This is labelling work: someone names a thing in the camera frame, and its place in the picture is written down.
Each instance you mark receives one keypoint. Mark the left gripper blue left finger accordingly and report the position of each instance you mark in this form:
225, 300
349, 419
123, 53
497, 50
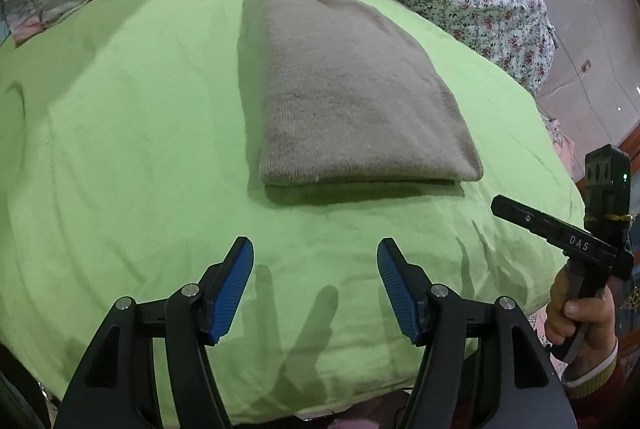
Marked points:
197, 316

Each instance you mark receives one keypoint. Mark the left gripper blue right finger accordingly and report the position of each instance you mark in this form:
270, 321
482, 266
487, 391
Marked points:
430, 316

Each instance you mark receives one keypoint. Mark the beige knit sweater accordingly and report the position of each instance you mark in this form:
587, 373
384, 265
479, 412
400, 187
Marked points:
334, 92

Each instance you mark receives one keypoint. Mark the person's right hand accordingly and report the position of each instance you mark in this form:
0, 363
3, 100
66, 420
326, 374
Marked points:
565, 315

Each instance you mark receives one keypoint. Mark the pink patterned bedsheet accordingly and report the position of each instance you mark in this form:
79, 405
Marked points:
562, 144

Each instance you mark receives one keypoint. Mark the red sleeve with cuff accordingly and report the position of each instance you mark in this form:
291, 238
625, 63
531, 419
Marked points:
605, 397

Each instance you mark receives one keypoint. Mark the green blanket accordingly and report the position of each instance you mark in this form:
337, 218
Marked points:
130, 140

